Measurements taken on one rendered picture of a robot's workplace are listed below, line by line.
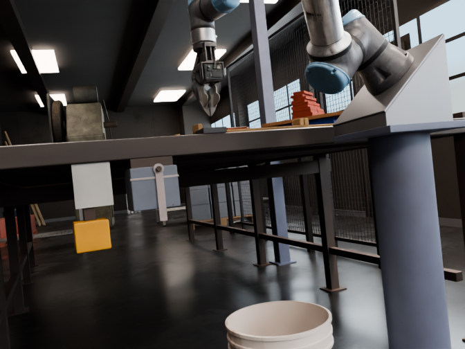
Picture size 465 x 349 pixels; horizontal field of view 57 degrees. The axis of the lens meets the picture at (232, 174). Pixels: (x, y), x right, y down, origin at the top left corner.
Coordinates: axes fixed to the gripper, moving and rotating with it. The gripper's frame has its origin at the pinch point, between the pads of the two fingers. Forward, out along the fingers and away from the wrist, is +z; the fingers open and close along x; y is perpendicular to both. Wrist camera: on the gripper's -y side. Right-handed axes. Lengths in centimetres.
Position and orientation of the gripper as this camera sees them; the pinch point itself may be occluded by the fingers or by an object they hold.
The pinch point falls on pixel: (209, 112)
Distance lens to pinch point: 135.5
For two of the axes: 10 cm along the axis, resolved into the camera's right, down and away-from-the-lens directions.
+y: 3.8, -0.4, -9.2
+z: 1.0, 9.9, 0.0
